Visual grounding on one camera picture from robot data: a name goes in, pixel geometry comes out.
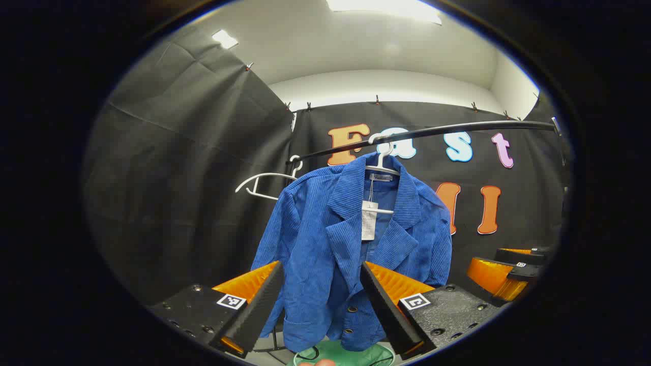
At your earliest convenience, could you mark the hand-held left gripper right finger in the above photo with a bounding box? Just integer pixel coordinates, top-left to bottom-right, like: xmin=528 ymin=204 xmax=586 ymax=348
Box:
xmin=359 ymin=261 xmax=506 ymax=360

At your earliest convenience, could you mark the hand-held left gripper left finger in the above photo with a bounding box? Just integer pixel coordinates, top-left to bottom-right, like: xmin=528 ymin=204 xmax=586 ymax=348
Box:
xmin=149 ymin=260 xmax=285 ymax=359

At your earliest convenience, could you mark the green laundry hamper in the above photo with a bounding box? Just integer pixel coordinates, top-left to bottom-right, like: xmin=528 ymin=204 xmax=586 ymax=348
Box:
xmin=286 ymin=340 xmax=396 ymax=366

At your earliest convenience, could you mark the blue corduroy jacket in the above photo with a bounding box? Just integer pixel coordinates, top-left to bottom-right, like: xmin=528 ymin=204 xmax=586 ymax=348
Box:
xmin=251 ymin=151 xmax=453 ymax=353

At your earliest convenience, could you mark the white plastic clothes hanger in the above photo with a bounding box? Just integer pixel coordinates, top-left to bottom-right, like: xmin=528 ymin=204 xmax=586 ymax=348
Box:
xmin=364 ymin=132 xmax=402 ymax=214
xmin=235 ymin=155 xmax=304 ymax=201

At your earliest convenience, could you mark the black clothes rack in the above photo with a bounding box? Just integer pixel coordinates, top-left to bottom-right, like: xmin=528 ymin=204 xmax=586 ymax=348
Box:
xmin=253 ymin=117 xmax=568 ymax=352

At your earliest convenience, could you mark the white paper garment tag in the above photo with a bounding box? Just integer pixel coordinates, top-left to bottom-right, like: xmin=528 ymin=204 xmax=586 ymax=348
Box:
xmin=361 ymin=201 xmax=379 ymax=241

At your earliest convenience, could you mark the black backdrop cloth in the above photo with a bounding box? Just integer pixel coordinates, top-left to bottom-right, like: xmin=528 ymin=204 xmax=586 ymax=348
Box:
xmin=83 ymin=23 xmax=574 ymax=351

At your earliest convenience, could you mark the row of small backdrop clips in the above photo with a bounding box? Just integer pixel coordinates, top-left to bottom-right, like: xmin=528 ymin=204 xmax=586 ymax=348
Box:
xmin=245 ymin=62 xmax=541 ymax=121

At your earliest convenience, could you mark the small ceiling light panel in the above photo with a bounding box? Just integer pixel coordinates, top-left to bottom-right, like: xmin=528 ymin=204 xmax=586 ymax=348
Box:
xmin=212 ymin=29 xmax=239 ymax=50

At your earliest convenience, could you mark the large ceiling light panel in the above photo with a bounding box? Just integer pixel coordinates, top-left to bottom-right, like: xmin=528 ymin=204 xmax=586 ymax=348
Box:
xmin=325 ymin=0 xmax=443 ymax=25

